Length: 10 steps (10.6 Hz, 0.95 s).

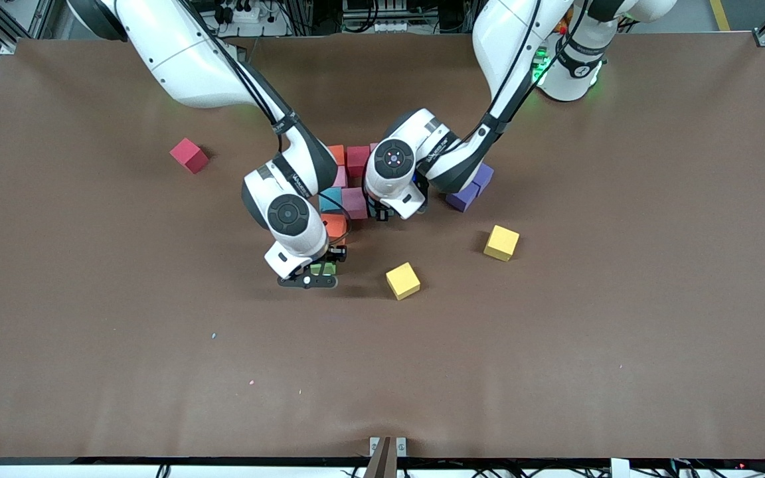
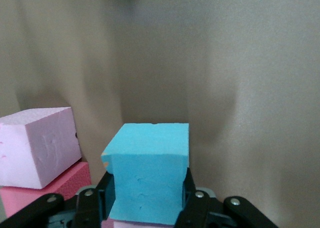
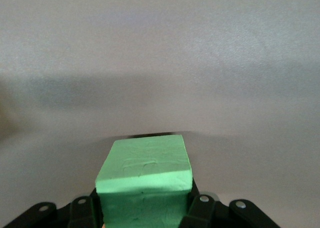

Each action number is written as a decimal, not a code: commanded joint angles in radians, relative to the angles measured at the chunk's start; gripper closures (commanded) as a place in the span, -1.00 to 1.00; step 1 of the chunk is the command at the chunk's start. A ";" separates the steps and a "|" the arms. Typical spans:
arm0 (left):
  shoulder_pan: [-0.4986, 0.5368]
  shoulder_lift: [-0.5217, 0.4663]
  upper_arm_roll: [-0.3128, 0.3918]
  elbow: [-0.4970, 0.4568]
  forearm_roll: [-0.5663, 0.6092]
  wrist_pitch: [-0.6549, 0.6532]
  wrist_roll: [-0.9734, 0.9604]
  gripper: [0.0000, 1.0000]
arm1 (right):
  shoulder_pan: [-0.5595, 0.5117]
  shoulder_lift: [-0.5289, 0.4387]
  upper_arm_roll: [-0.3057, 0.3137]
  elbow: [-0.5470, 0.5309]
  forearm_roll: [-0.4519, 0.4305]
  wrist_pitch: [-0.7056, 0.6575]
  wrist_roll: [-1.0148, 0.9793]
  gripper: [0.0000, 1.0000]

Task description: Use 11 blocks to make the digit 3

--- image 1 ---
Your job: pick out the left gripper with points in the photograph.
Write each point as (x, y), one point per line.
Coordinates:
(380, 212)

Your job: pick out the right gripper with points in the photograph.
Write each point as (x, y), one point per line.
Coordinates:
(337, 253)

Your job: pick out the green foam cube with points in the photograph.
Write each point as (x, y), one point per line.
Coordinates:
(324, 268)

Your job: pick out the orange foam cube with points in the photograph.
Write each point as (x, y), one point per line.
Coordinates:
(336, 226)
(337, 154)

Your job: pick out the blue foam cube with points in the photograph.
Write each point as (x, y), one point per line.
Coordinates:
(331, 199)

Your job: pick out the red foam cube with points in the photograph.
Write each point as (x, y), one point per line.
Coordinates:
(358, 159)
(188, 155)

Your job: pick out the yellow foam cube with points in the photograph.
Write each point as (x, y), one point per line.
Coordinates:
(501, 241)
(402, 280)

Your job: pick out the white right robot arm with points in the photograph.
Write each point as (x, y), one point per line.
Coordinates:
(190, 53)

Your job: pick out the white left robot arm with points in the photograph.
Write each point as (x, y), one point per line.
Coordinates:
(509, 40)

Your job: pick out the purple foam cube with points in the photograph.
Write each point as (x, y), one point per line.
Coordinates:
(484, 178)
(464, 196)

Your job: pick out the large table mat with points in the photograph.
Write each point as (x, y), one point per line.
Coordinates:
(382, 372)

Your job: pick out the white power strip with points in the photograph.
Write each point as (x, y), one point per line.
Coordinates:
(396, 26)
(256, 13)

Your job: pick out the brown wedge bar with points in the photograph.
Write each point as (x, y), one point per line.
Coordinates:
(382, 465)

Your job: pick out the white label tag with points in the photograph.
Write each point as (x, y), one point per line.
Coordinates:
(619, 469)

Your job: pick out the metal clamp bracket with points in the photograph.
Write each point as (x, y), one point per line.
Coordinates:
(372, 443)

